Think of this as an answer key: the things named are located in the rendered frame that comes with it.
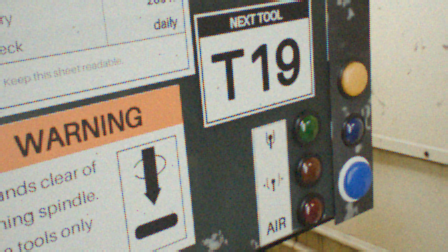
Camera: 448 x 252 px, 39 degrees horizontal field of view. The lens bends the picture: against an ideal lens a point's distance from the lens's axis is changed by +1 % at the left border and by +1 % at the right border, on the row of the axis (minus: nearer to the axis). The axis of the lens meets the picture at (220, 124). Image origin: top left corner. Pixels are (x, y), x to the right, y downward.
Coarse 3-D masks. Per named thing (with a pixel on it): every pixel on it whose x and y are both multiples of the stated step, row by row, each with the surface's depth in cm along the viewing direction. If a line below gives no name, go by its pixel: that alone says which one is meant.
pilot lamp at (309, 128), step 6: (306, 120) 45; (312, 120) 45; (300, 126) 45; (306, 126) 45; (312, 126) 45; (318, 126) 46; (300, 132) 45; (306, 132) 45; (312, 132) 45; (318, 132) 46; (306, 138) 45; (312, 138) 45
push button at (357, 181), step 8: (352, 168) 48; (360, 168) 49; (368, 168) 49; (344, 176) 48; (352, 176) 48; (360, 176) 49; (368, 176) 49; (344, 184) 48; (352, 184) 48; (360, 184) 49; (368, 184) 50; (352, 192) 49; (360, 192) 49
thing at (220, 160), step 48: (192, 0) 38; (240, 0) 40; (192, 48) 38; (96, 96) 35; (192, 96) 39; (192, 144) 40; (240, 144) 42; (288, 144) 45; (192, 192) 40; (240, 192) 43; (240, 240) 44
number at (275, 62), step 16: (272, 32) 42; (288, 32) 43; (304, 32) 44; (256, 48) 41; (272, 48) 42; (288, 48) 43; (304, 48) 44; (256, 64) 42; (272, 64) 42; (288, 64) 43; (304, 64) 44; (256, 80) 42; (272, 80) 43; (288, 80) 44; (304, 80) 44; (256, 96) 42; (272, 96) 43
